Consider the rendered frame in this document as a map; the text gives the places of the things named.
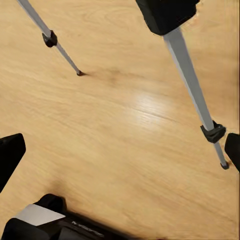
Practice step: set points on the camera tripod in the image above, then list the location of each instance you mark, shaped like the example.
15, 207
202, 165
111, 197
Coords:
163, 17

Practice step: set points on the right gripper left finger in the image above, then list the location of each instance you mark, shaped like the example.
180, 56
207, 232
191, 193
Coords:
12, 150

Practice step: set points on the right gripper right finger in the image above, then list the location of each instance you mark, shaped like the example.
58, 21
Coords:
232, 148

